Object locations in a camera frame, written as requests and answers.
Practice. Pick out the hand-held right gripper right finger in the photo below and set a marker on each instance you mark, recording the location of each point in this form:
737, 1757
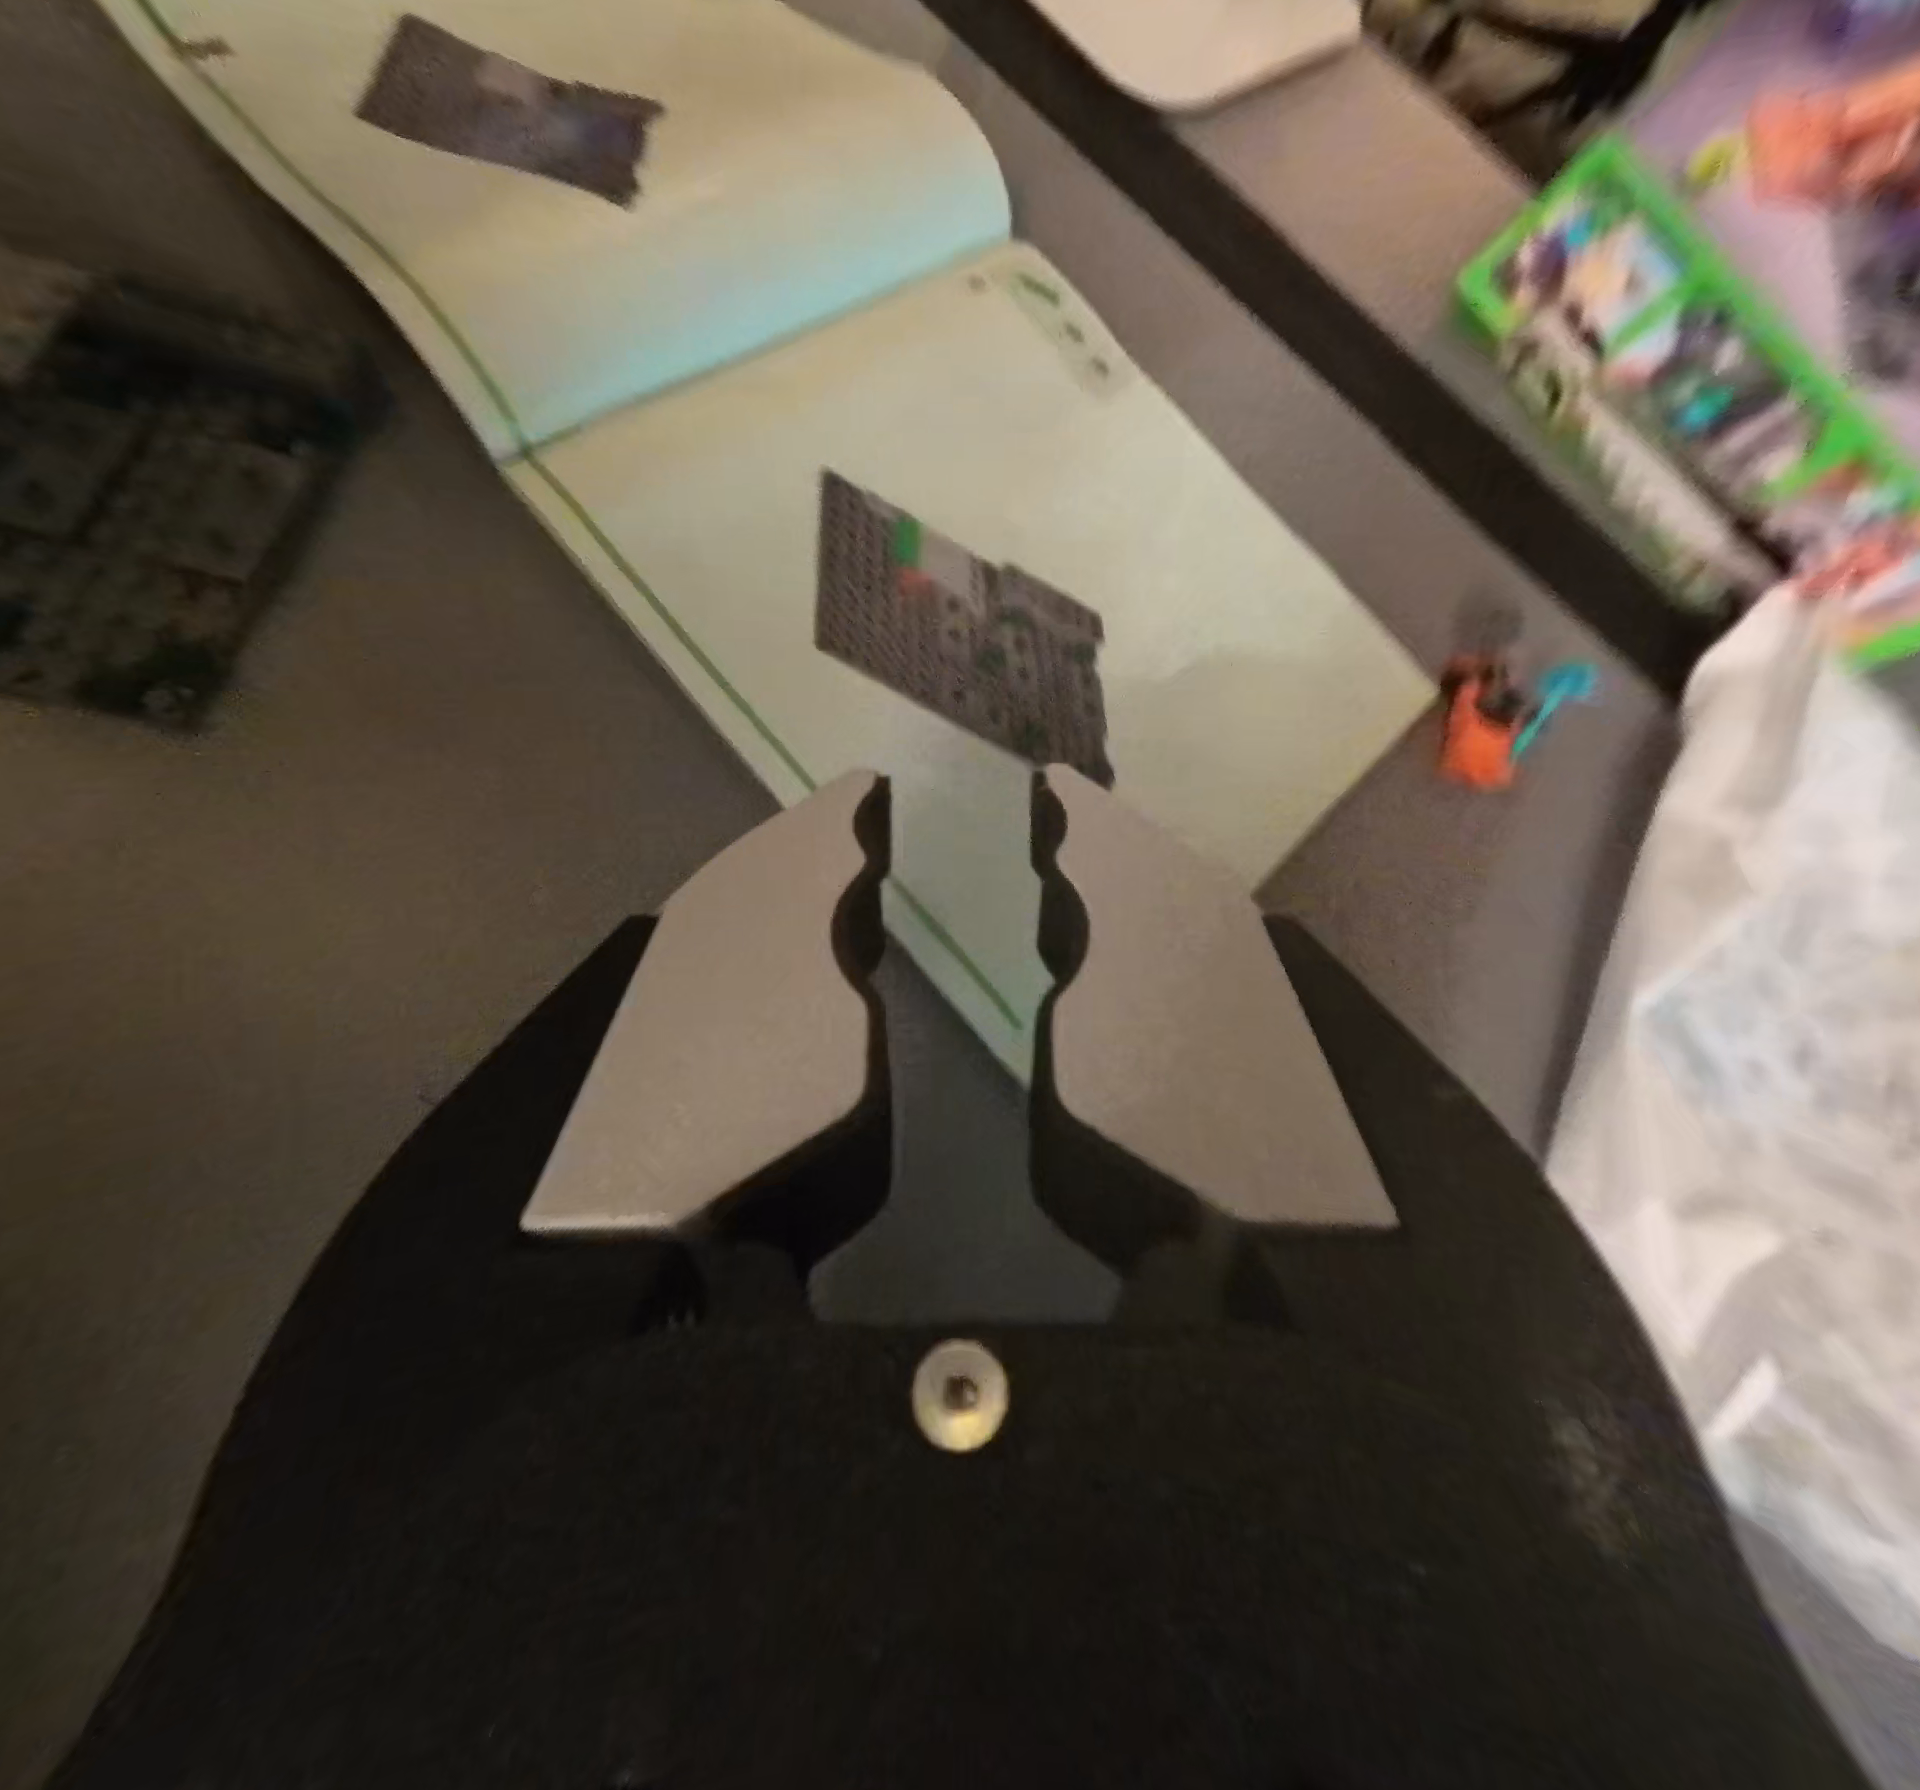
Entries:
1215, 1054

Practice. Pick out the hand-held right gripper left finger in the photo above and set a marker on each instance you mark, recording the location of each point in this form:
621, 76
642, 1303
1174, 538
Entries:
721, 1054

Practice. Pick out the grey brick baseplate assembly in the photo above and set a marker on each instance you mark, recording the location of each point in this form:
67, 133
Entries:
164, 514

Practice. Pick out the brick instruction booklet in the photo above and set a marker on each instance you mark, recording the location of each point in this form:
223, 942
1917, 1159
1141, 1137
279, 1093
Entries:
751, 171

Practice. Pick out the grey desk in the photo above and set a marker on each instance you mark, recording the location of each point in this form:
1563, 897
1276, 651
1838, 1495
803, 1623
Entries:
375, 921

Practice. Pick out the black desk divider strip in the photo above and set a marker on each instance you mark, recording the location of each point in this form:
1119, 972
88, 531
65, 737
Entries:
1274, 245

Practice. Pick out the orange toy brick figure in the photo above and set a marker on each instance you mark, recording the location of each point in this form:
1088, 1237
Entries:
1478, 732

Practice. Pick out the teal toy brick tool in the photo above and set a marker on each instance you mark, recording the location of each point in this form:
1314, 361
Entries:
1560, 694

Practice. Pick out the white plastic bag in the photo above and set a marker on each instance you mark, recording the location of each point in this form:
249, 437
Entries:
1771, 1071

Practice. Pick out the green toy set box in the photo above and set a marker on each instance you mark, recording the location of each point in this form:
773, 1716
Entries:
1725, 321

